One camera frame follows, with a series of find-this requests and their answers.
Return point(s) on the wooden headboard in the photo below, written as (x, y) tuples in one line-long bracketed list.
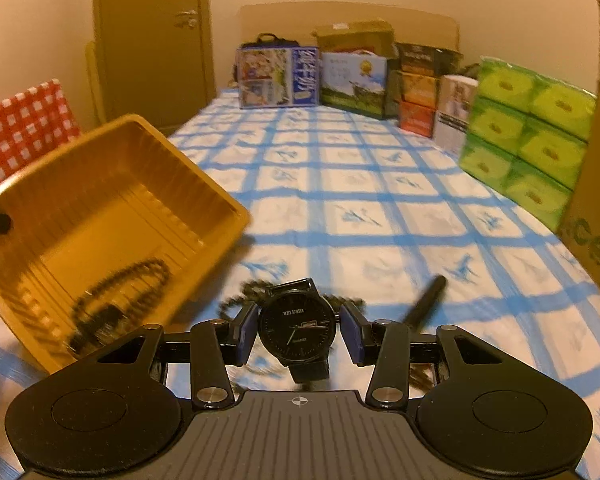
[(280, 20)]

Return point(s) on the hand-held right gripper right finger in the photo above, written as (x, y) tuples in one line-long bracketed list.
[(351, 334)]

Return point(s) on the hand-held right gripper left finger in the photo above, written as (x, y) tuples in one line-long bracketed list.
[(247, 334)]

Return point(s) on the white figure printed box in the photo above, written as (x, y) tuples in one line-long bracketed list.
[(452, 110)]

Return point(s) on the stack of green tissue packs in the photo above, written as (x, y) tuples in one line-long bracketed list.
[(520, 130)]

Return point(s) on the green and white carton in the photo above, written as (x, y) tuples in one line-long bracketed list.
[(350, 85)]

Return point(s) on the large cardboard box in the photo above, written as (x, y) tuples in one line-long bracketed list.
[(595, 160)]

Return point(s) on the red checkered cloth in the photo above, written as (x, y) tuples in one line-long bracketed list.
[(20, 120)]

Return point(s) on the black wristwatch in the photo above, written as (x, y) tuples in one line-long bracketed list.
[(295, 332)]

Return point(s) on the red-orange box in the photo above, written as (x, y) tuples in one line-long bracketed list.
[(417, 120)]

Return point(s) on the open brown cardboard box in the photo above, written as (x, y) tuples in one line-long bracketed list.
[(350, 40)]

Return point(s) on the wooden door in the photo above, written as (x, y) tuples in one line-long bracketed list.
[(145, 60)]

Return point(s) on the orange box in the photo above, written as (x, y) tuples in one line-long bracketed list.
[(419, 89)]

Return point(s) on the yellow plastic tray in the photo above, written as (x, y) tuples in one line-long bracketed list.
[(105, 185)]

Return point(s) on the blue cartoon printed box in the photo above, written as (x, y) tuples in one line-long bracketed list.
[(265, 77)]

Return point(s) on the black cylinder case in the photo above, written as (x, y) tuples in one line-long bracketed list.
[(427, 300)]

